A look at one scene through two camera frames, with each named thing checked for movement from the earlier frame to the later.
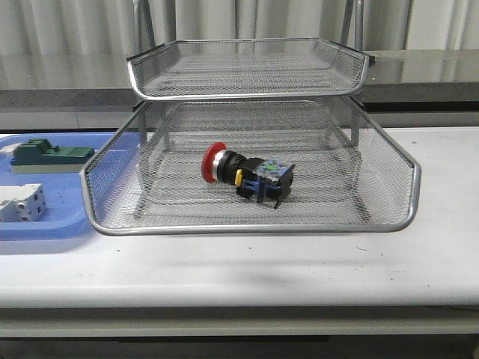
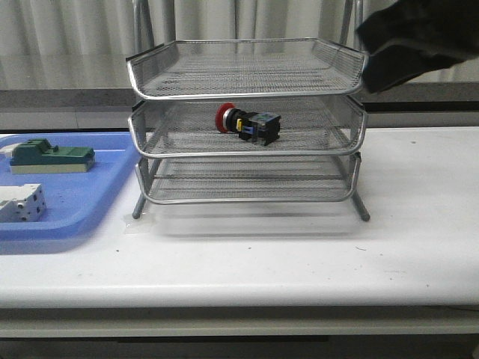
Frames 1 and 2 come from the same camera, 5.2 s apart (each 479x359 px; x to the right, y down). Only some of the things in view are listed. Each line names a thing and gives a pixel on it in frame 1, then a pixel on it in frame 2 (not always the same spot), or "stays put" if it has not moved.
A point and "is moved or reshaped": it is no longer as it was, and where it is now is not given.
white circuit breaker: [22, 203] stays put
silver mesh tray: [247, 68] stays put
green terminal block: [37, 156] stays put
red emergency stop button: [264, 180] → [254, 126]
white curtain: [98, 36] stays put
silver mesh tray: [349, 176] is moved or reshaped
